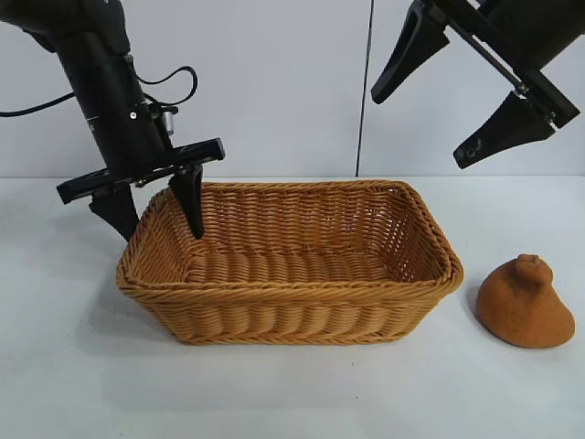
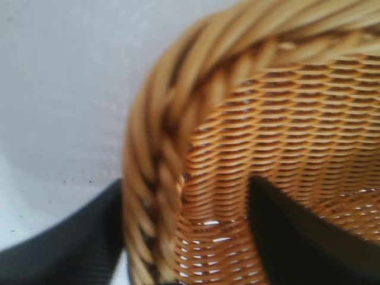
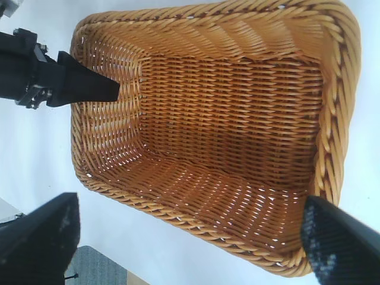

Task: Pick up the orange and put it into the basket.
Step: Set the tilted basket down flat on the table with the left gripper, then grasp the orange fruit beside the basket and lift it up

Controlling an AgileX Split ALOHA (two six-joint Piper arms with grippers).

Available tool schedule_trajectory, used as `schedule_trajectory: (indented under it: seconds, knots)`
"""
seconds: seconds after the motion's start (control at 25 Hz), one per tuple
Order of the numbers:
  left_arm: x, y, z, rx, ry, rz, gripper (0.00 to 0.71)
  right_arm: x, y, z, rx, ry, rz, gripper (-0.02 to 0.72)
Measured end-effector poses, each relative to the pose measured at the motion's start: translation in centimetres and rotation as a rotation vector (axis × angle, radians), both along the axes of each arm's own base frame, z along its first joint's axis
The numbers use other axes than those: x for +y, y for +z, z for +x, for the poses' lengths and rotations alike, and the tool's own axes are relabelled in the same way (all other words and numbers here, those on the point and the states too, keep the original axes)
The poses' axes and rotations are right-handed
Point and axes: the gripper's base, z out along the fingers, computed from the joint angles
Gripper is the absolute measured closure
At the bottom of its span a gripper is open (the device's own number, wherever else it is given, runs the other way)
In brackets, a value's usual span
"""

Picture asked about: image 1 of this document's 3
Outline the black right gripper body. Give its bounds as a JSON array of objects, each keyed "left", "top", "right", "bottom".
[{"left": 413, "top": 0, "right": 585, "bottom": 134}]

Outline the woven wicker basket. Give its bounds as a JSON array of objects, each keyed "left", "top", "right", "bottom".
[{"left": 116, "top": 179, "right": 464, "bottom": 345}]

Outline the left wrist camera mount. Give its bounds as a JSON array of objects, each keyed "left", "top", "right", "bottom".
[{"left": 150, "top": 102, "right": 180, "bottom": 138}]

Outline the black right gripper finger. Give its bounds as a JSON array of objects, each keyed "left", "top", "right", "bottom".
[
  {"left": 452, "top": 90, "right": 557, "bottom": 170},
  {"left": 370, "top": 5, "right": 452, "bottom": 105}
]

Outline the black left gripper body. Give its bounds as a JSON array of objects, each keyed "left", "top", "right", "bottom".
[{"left": 57, "top": 98, "right": 226, "bottom": 205}]

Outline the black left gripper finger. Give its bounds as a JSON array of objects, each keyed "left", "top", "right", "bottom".
[
  {"left": 89, "top": 186, "right": 140, "bottom": 242},
  {"left": 167, "top": 165, "right": 206, "bottom": 241}
]

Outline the black left wrist camera cable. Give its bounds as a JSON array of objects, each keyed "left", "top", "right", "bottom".
[{"left": 0, "top": 66, "right": 199, "bottom": 118}]

